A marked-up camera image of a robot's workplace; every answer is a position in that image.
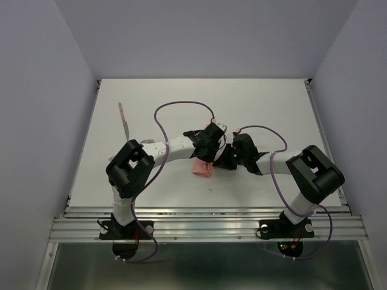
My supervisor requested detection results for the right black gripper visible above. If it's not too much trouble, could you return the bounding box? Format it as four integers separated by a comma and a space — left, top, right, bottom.
213, 143, 246, 170

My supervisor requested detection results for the pink cloth napkin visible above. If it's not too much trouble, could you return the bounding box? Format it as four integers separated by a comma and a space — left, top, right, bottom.
192, 159, 213, 178

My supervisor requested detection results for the pink handled fork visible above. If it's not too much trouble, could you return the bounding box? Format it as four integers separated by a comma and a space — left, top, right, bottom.
108, 139, 155, 161

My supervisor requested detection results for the pink handled knife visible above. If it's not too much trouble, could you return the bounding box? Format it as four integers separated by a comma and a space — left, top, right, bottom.
119, 103, 129, 141

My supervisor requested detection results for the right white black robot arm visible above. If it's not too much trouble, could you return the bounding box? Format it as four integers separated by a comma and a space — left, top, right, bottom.
214, 134, 345, 236

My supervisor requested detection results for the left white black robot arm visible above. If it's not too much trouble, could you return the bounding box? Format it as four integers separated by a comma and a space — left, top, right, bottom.
106, 123, 227, 238

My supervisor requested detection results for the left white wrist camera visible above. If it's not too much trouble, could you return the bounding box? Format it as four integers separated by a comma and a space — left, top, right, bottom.
210, 118, 227, 133

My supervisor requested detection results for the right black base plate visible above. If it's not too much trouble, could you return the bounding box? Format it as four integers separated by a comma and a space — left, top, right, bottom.
255, 219, 314, 240

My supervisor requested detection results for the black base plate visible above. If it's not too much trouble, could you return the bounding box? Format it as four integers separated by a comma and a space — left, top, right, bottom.
255, 219, 314, 240
97, 219, 154, 240

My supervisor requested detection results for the aluminium rail frame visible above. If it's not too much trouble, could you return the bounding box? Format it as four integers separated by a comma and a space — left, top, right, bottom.
34, 77, 382, 290

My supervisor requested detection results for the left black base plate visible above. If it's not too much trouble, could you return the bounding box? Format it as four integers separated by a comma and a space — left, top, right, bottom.
97, 219, 154, 240

